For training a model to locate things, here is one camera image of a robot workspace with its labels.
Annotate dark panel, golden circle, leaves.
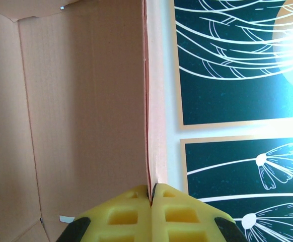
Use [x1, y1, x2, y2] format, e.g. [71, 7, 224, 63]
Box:
[170, 0, 293, 132]

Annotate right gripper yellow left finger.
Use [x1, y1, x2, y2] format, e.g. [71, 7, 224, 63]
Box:
[57, 185, 154, 242]

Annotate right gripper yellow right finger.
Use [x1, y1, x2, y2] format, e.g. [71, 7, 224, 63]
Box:
[151, 183, 248, 242]

